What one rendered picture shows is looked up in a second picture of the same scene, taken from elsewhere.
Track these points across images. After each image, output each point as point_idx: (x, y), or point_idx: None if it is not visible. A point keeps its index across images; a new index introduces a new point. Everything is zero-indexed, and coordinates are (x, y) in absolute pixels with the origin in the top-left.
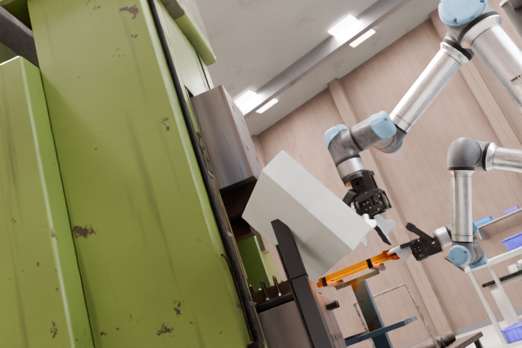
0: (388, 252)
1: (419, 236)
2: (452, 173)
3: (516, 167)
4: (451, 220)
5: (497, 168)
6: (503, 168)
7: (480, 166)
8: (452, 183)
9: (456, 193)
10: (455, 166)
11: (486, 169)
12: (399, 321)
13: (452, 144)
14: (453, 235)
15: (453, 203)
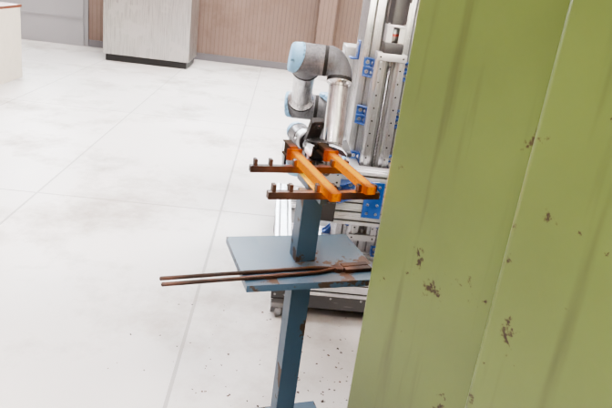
0: (346, 154)
1: (319, 137)
2: (348, 84)
3: (311, 87)
4: (341, 129)
5: (307, 81)
6: (307, 84)
7: (314, 76)
8: (346, 94)
9: (346, 105)
10: (351, 79)
11: (310, 80)
12: (347, 236)
13: (343, 54)
14: (341, 144)
15: (344, 113)
